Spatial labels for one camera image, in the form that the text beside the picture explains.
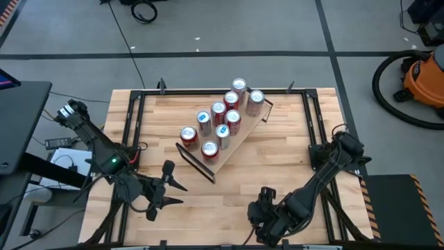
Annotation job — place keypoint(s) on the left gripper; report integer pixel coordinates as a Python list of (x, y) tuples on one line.
[(156, 192)]

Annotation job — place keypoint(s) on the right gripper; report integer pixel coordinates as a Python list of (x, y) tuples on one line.
[(267, 217)]

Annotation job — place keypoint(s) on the red Coca-Cola can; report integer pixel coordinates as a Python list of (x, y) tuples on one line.
[(233, 117), (209, 148), (218, 108)]

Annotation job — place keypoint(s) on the silver blue Red Bull can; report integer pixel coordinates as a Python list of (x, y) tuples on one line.
[(222, 131), (203, 118)]

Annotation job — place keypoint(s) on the silver Diet Coke can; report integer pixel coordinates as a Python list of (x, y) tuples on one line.
[(239, 84), (256, 97)]

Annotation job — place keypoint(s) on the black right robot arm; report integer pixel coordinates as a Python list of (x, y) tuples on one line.
[(312, 194)]

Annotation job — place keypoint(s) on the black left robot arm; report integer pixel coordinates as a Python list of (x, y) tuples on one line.
[(100, 146)]

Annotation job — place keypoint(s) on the white box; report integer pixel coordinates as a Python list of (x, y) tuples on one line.
[(66, 156)]

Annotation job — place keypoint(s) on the black desk support bar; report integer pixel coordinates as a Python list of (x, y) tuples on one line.
[(52, 170)]

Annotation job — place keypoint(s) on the black power adapter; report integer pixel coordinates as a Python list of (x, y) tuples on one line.
[(58, 142)]

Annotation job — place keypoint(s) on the black platform with hazard stripes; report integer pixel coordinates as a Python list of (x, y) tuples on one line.
[(399, 208)]

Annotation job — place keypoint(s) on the black desk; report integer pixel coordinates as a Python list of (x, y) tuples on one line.
[(21, 121)]

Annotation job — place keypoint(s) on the computer monitor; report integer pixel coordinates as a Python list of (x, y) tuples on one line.
[(7, 80)]

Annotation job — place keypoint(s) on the orange vacuum cleaner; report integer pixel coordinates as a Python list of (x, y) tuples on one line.
[(425, 80)]

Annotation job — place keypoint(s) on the dark mat with hazard stripes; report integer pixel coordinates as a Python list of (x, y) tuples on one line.
[(8, 8)]

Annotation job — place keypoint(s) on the black equipment case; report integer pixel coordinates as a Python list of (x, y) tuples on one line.
[(431, 31)]

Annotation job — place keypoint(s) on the black frame clamp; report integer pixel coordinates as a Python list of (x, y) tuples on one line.
[(289, 87), (161, 86), (285, 244), (162, 244)]

